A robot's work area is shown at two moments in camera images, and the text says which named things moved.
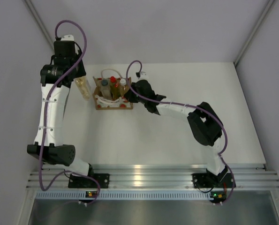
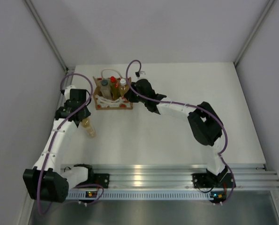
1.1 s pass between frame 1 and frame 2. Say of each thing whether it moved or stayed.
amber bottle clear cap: moved
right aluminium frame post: stayed
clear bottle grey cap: stayed
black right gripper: stayed
